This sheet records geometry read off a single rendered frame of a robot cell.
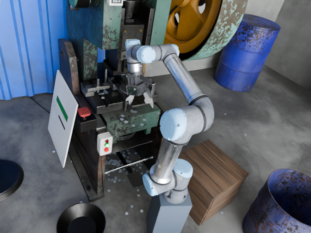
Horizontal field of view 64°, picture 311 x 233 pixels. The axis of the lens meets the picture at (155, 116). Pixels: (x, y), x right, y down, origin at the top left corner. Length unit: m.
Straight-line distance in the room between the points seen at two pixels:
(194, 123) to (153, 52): 0.39
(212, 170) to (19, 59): 1.99
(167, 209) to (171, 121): 0.65
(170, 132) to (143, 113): 0.72
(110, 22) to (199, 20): 0.53
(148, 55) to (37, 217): 1.30
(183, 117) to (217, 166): 0.98
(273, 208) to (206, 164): 0.50
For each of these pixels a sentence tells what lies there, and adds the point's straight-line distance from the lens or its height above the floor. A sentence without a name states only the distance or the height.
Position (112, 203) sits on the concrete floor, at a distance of 1.94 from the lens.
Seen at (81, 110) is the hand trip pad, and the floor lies 0.76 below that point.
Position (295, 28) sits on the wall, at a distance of 4.60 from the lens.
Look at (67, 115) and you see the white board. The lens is 1.96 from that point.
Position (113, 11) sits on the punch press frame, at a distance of 1.36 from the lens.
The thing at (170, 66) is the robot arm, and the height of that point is 1.13.
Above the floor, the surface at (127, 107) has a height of 0.68.
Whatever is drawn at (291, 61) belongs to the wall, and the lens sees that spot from 4.62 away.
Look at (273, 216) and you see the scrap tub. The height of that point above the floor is 0.38.
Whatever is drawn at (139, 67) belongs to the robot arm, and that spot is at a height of 1.06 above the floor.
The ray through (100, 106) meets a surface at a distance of 1.57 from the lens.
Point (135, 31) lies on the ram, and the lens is 1.50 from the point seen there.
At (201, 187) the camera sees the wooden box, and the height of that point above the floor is 0.32.
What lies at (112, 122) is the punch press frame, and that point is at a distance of 1.56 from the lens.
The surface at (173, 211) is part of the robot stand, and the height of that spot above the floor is 0.40.
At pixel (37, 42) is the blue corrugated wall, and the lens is 2.67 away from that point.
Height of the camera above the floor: 1.63
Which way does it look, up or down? 37 degrees down
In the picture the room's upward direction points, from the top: 12 degrees clockwise
